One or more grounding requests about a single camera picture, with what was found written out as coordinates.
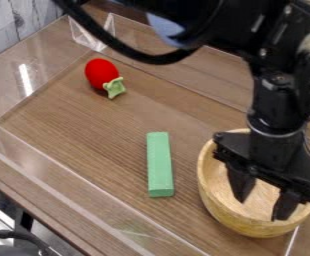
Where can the black metal table frame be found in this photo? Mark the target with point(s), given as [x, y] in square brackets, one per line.
[31, 227]

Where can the light brown wooden bowl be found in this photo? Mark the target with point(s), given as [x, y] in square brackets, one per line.
[248, 218]

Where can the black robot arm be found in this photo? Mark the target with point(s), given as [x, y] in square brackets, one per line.
[268, 33]

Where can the clear acrylic corner bracket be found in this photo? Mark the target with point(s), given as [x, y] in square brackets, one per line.
[85, 38]

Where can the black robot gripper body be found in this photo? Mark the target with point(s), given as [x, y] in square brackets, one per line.
[276, 159]

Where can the red plush strawberry toy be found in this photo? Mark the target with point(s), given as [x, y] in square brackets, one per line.
[103, 77]

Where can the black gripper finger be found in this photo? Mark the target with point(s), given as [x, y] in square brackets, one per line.
[285, 205]
[242, 182]

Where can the green rectangular block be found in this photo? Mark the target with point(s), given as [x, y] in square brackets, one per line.
[160, 165]

